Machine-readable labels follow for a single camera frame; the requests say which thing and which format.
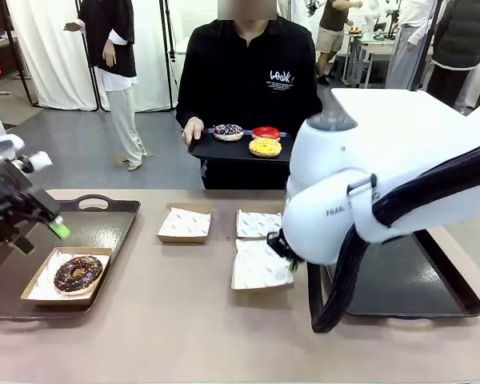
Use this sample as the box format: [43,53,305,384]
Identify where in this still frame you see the person in brown shirt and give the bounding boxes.
[315,0,363,87]

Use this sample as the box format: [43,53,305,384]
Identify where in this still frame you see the brown plastic serving tray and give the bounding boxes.
[0,194,142,321]

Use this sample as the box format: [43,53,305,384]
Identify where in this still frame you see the red glazed donut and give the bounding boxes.
[251,125,282,142]

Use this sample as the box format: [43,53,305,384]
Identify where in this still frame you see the mannequin black top white trousers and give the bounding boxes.
[62,0,149,172]

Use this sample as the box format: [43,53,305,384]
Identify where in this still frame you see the sprinkled chocolate donut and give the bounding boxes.
[212,123,246,142]

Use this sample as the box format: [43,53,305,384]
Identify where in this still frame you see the chocolate glazed donut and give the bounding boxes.
[53,255,105,297]

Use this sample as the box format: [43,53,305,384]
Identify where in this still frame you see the person in black sweater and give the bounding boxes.
[175,11,324,191]

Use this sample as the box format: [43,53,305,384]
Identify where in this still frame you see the black light stand pole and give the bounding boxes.
[408,0,446,93]

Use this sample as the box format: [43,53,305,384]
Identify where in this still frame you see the navy blue serving tray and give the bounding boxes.
[186,128,296,163]

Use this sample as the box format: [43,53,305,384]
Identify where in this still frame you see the large white table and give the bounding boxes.
[330,86,480,159]

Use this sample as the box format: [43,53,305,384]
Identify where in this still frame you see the white backdrop curtain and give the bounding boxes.
[6,0,190,113]

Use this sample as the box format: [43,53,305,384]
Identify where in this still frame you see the person right forearm black sleeve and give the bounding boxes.
[175,98,203,125]

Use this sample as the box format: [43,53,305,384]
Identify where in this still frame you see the yellow glazed sprinkle donut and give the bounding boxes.
[248,137,283,158]

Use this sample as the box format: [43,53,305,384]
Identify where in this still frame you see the white printed paper liner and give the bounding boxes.
[231,238,295,290]
[158,207,213,238]
[236,210,285,240]
[26,252,110,302]

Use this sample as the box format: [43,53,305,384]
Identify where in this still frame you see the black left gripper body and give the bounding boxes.
[0,158,46,244]

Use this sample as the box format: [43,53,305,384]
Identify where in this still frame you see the black sleeved cable bundle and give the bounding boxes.
[307,138,480,335]

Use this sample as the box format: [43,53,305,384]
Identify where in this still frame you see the black plastic serving tray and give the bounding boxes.
[323,229,480,320]

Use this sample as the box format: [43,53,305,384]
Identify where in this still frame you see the person right hand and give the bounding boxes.
[182,116,206,146]

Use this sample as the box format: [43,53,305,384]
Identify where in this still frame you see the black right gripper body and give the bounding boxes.
[266,227,304,264]

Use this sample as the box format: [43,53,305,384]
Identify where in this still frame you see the brown paper food box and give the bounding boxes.
[235,206,285,242]
[155,202,214,245]
[230,238,297,292]
[20,246,113,307]

